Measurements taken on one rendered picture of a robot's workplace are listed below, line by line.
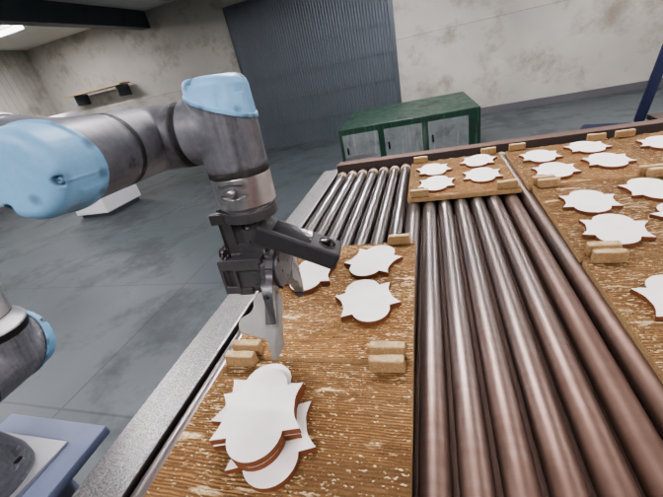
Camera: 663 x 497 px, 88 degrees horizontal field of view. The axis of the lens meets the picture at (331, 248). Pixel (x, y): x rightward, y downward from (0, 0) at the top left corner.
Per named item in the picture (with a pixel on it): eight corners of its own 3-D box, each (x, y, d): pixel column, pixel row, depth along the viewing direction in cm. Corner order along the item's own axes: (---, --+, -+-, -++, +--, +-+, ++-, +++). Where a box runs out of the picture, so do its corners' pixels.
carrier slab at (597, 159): (528, 190, 107) (529, 177, 105) (504, 154, 141) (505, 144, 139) (668, 178, 96) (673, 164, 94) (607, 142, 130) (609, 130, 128)
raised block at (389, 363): (369, 373, 56) (366, 361, 55) (370, 364, 58) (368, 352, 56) (405, 374, 54) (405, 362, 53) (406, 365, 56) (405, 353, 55)
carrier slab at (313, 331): (231, 361, 67) (228, 355, 66) (294, 253, 101) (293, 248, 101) (413, 367, 57) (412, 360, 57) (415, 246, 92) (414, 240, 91)
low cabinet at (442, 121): (346, 181, 449) (336, 131, 418) (360, 151, 575) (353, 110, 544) (480, 164, 405) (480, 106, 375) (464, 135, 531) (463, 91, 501)
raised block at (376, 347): (370, 359, 59) (368, 347, 57) (371, 350, 60) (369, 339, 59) (406, 360, 57) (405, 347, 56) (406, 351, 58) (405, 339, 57)
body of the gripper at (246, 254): (247, 271, 54) (225, 199, 49) (298, 268, 53) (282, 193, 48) (227, 300, 48) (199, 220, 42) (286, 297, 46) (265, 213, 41)
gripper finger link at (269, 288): (272, 323, 48) (271, 261, 49) (284, 322, 47) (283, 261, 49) (258, 325, 43) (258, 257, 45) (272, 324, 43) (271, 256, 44)
